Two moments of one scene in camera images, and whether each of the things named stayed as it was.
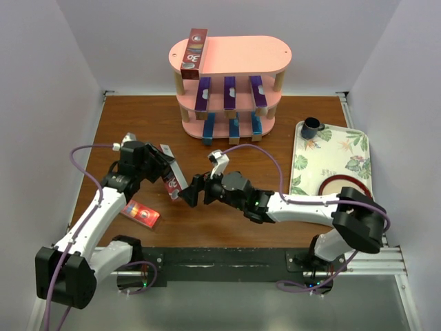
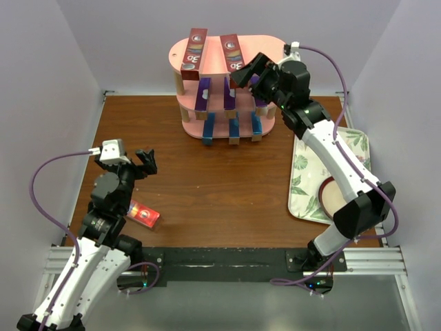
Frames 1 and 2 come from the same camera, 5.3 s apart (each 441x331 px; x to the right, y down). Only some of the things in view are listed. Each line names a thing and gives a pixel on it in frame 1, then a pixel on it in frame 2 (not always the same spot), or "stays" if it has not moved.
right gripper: (191, 194) to (262, 65)
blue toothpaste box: (256, 127) stays
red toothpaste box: (173, 180) to (233, 52)
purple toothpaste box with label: (229, 97) stays
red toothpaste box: (140, 213) stays
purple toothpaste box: (261, 108) stays
